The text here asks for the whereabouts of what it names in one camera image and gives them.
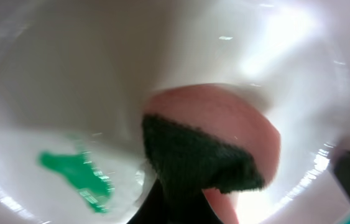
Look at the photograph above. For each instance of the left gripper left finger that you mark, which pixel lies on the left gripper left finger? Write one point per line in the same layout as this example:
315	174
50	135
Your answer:
157	210

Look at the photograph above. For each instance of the red and green sponge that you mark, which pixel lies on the red and green sponge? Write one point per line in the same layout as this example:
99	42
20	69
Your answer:
205	138

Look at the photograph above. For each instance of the white plate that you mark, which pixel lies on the white plate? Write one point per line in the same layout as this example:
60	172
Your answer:
74	76

